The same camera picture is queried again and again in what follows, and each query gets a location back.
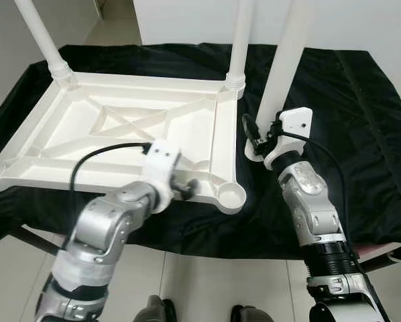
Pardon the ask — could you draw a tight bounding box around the white plastic table top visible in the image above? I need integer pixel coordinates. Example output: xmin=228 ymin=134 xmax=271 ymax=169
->
xmin=0 ymin=70 xmax=248 ymax=215

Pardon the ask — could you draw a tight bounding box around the black cloth table cover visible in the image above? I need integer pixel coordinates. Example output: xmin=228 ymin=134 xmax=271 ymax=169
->
xmin=0 ymin=44 xmax=401 ymax=259

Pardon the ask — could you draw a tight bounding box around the grey robot left foot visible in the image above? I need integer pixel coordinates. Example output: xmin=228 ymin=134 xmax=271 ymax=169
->
xmin=132 ymin=295 xmax=176 ymax=322

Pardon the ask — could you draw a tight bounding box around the grey robot foot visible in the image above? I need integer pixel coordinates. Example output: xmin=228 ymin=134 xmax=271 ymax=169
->
xmin=132 ymin=295 xmax=176 ymax=322
xmin=231 ymin=305 xmax=272 ymax=322

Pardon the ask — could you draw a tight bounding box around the grey robot right foot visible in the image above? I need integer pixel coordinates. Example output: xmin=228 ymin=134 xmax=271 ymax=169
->
xmin=231 ymin=305 xmax=272 ymax=322

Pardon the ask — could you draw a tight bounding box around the black metal table leg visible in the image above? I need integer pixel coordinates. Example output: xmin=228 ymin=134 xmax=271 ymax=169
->
xmin=358 ymin=245 xmax=401 ymax=272
xmin=19 ymin=225 xmax=64 ymax=256

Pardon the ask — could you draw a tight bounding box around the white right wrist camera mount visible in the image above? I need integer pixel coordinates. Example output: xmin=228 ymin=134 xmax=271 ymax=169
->
xmin=264 ymin=107 xmax=314 ymax=168

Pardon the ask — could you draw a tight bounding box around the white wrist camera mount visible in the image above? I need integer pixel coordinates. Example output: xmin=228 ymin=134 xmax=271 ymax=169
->
xmin=141 ymin=139 xmax=182 ymax=202
xmin=264 ymin=107 xmax=314 ymax=168

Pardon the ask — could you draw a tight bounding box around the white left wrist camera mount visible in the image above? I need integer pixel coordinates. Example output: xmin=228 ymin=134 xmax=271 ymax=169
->
xmin=141 ymin=139 xmax=182 ymax=202

